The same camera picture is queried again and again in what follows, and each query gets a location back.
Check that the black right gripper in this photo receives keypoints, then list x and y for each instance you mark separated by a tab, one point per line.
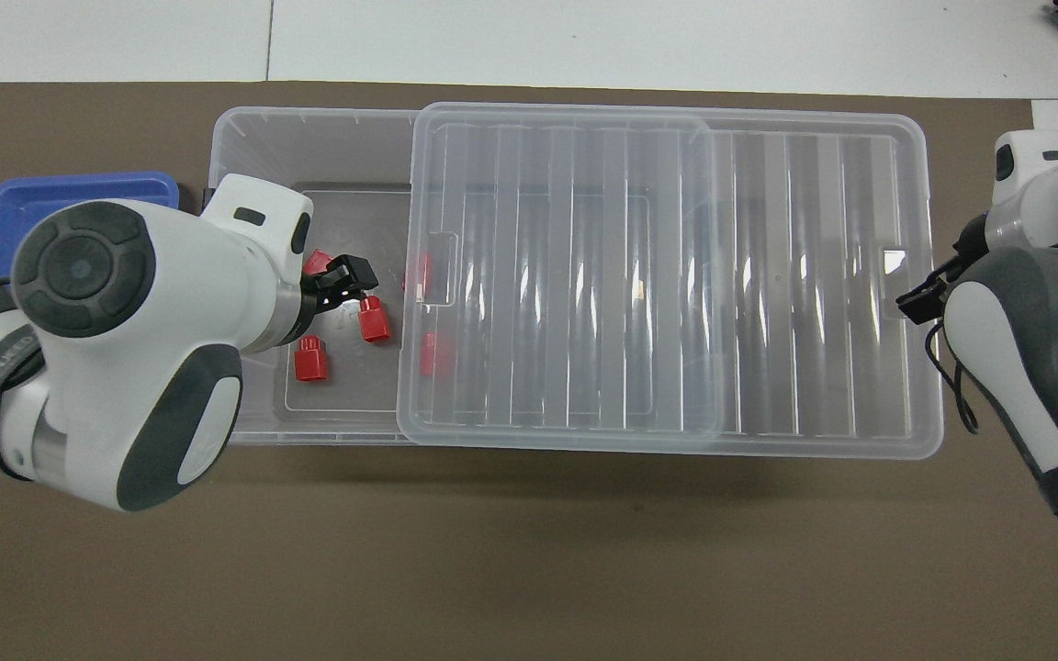
972	243

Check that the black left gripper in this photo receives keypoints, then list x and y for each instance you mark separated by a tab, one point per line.
318	294

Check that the red block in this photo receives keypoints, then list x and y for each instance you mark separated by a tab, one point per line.
433	353
421	273
375	323
313	263
311	363

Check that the clear ribbed box lid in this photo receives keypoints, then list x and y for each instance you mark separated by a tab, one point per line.
814	275

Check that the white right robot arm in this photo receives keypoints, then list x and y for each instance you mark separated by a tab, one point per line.
997	321

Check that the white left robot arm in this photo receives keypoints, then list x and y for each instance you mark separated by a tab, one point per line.
125	367

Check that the clear plastic storage box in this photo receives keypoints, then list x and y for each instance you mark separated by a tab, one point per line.
345	147

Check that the blue plastic tray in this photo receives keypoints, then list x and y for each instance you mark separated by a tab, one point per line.
79	188

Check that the brown table mat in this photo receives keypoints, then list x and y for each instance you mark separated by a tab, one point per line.
529	551

